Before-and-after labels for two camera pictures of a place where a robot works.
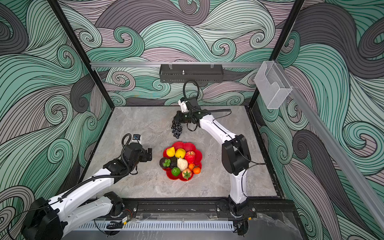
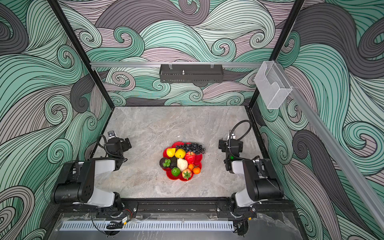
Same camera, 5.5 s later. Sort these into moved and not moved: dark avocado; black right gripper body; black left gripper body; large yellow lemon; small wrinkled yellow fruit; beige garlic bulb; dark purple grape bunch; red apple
Moved: black left gripper body; black right gripper body; dark purple grape bunch
Not moved: large yellow lemon; small wrinkled yellow fruit; beige garlic bulb; red apple; dark avocado
